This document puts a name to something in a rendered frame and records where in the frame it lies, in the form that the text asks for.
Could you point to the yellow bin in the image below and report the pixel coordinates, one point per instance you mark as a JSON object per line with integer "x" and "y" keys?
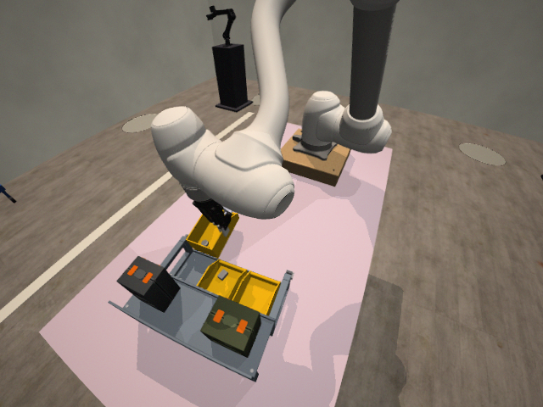
{"x": 203, "y": 229}
{"x": 229, "y": 285}
{"x": 256, "y": 293}

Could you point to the olive green case with orange latches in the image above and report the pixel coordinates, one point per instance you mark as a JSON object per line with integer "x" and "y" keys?
{"x": 232, "y": 325}

